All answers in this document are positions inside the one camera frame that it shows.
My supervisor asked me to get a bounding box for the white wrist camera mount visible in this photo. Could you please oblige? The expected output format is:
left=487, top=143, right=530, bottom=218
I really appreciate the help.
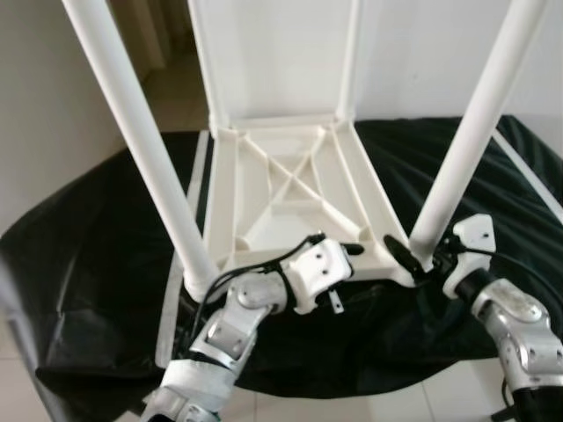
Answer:
left=289, top=236, right=355, bottom=316
left=442, top=214, right=494, bottom=300

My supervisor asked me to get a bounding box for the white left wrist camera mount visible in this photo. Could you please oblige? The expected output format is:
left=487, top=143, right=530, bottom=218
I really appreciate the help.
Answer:
left=289, top=236, right=355, bottom=316

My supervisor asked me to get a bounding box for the beige door frame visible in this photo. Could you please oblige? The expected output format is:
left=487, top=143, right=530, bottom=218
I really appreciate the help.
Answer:
left=123, top=0, right=196, bottom=76

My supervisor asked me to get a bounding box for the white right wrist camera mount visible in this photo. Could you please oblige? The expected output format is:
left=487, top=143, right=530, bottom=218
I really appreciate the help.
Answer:
left=442, top=214, right=494, bottom=300

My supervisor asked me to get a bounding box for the white plastic table top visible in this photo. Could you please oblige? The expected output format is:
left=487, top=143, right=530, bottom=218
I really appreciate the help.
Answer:
left=180, top=117, right=434, bottom=302

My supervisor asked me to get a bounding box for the black cloth table cover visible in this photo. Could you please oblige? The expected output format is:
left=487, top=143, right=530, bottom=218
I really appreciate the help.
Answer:
left=0, top=114, right=563, bottom=422

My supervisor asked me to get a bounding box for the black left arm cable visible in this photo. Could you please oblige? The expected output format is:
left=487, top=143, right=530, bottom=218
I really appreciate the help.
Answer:
left=186, top=232, right=323, bottom=353

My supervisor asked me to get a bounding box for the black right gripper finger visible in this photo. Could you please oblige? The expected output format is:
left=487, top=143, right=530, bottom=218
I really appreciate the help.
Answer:
left=384, top=234, right=426, bottom=276

